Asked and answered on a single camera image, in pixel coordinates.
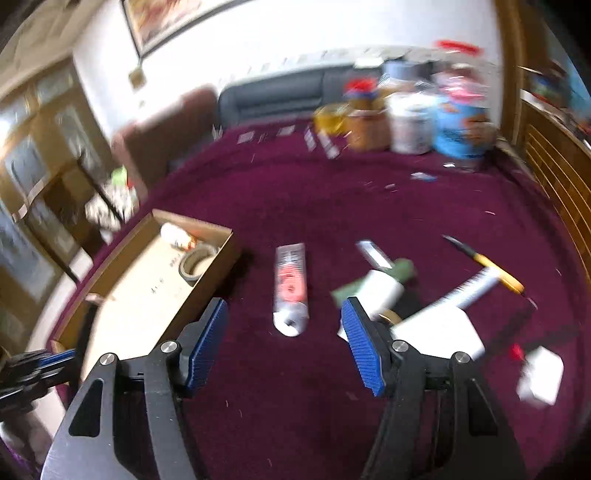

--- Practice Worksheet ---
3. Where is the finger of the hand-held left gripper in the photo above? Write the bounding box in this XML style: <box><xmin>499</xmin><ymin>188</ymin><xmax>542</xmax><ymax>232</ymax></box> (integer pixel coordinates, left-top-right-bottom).
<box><xmin>0</xmin><ymin>348</ymin><xmax>78</xmax><ymax>407</ymax></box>

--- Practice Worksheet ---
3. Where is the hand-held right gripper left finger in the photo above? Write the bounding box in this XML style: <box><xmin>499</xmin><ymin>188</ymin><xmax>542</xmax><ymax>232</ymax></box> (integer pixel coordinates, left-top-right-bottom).
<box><xmin>41</xmin><ymin>298</ymin><xmax>229</xmax><ymax>480</ymax></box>

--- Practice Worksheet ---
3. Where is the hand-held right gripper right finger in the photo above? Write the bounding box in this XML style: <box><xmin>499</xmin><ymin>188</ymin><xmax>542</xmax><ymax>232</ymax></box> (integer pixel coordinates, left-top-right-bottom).
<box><xmin>342</xmin><ymin>296</ymin><xmax>529</xmax><ymax>480</ymax></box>

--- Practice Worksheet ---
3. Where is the green bottle white label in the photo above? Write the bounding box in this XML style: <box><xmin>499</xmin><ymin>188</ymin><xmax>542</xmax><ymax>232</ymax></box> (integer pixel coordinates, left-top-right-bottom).
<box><xmin>331</xmin><ymin>257</ymin><xmax>417</xmax><ymax>320</ymax></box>

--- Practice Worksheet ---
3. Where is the large white charger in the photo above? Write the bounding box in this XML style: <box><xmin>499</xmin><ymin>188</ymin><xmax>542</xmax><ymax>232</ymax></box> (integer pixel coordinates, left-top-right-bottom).
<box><xmin>338</xmin><ymin>306</ymin><xmax>486</xmax><ymax>366</ymax></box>

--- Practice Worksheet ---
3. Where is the cardboard box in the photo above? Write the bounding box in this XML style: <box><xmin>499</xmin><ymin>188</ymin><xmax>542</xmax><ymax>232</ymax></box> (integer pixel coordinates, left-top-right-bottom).
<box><xmin>51</xmin><ymin>209</ymin><xmax>242</xmax><ymax>365</ymax></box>

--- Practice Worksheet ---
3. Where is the red white tube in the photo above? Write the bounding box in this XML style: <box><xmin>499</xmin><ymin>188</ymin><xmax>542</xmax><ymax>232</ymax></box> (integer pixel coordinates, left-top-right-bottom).
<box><xmin>272</xmin><ymin>242</ymin><xmax>309</xmax><ymax>337</ymax></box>

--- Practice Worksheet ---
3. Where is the black tape roll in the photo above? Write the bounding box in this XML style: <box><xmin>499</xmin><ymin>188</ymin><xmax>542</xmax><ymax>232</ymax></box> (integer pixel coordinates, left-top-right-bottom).
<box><xmin>179</xmin><ymin>246</ymin><xmax>219</xmax><ymax>280</ymax></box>

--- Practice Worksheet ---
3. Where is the silver utility knife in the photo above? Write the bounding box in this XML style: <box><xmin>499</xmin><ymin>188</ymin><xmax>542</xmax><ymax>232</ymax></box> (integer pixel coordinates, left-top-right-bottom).
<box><xmin>356</xmin><ymin>240</ymin><xmax>394</xmax><ymax>271</ymax></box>

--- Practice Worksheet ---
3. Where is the white red packet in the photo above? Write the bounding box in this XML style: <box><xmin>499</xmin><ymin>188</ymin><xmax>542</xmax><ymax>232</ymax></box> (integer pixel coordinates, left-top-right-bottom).
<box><xmin>160</xmin><ymin>223</ymin><xmax>204</xmax><ymax>252</ymax></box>

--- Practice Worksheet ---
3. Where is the white ridged stick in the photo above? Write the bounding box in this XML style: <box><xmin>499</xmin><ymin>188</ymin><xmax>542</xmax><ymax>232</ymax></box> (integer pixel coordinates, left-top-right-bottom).
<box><xmin>433</xmin><ymin>272</ymin><xmax>505</xmax><ymax>315</ymax></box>

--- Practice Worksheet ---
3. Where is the yellow craft knife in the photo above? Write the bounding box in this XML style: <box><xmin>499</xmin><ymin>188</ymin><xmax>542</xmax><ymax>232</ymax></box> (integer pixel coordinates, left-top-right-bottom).
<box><xmin>442</xmin><ymin>234</ymin><xmax>526</xmax><ymax>295</ymax></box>

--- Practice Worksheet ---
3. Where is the burgundy tablecloth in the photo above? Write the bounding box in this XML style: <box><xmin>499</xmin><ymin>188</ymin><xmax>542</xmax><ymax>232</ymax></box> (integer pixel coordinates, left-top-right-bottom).
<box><xmin>28</xmin><ymin>117</ymin><xmax>591</xmax><ymax>480</ymax></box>

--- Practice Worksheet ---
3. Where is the white patterned bundle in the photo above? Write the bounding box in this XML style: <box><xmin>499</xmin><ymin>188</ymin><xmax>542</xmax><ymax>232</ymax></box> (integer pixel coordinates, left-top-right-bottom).
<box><xmin>84</xmin><ymin>167</ymin><xmax>140</xmax><ymax>232</ymax></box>

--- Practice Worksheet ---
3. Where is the small white charger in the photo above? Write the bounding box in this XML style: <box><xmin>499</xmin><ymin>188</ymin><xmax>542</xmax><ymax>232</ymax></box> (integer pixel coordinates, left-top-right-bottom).
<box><xmin>516</xmin><ymin>347</ymin><xmax>565</xmax><ymax>408</ymax></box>

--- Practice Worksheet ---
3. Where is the wooden glass door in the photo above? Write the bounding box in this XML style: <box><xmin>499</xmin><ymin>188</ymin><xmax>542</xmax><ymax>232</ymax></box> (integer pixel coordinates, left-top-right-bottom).
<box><xmin>0</xmin><ymin>54</ymin><xmax>118</xmax><ymax>324</ymax></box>

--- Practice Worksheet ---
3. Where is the brown chair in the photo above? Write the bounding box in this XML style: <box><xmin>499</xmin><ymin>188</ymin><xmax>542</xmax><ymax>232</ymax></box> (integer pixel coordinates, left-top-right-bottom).
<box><xmin>112</xmin><ymin>88</ymin><xmax>221</xmax><ymax>195</ymax></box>

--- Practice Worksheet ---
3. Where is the brown jar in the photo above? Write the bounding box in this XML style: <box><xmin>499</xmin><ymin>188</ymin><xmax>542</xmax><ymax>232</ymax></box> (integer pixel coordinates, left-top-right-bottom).
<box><xmin>344</xmin><ymin>99</ymin><xmax>391</xmax><ymax>151</ymax></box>

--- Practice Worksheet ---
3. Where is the white jar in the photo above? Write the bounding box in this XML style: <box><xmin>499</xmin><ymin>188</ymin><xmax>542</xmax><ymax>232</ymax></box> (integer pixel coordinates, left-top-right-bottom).
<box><xmin>388</xmin><ymin>90</ymin><xmax>435</xmax><ymax>155</ymax></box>

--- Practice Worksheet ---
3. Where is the yellow tape roll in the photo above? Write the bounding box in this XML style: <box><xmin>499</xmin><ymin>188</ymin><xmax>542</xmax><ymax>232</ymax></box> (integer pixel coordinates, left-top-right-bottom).
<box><xmin>314</xmin><ymin>104</ymin><xmax>350</xmax><ymax>136</ymax></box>

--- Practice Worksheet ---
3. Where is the large blue label jar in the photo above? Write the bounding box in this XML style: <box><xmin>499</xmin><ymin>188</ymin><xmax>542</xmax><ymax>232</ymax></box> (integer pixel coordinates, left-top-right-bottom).
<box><xmin>431</xmin><ymin>69</ymin><xmax>498</xmax><ymax>172</ymax></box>

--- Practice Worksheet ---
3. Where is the dark grey sofa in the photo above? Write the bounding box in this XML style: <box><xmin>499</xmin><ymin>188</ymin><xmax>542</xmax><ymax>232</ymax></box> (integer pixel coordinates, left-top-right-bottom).
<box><xmin>217</xmin><ymin>65</ymin><xmax>362</xmax><ymax>129</ymax></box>

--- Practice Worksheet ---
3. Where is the wooden cabinet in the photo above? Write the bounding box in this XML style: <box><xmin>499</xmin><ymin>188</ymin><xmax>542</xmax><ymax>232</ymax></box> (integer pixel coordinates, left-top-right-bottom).
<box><xmin>518</xmin><ymin>88</ymin><xmax>591</xmax><ymax>282</ymax></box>

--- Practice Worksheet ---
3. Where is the red lid clear jar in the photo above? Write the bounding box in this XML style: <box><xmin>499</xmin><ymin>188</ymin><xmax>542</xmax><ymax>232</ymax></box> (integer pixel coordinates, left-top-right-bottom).
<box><xmin>434</xmin><ymin>39</ymin><xmax>484</xmax><ymax>75</ymax></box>

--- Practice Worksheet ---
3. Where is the framed wall picture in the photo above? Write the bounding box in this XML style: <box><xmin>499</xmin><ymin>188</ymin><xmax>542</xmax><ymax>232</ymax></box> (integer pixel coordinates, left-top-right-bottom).
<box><xmin>121</xmin><ymin>0</ymin><xmax>252</xmax><ymax>59</ymax></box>

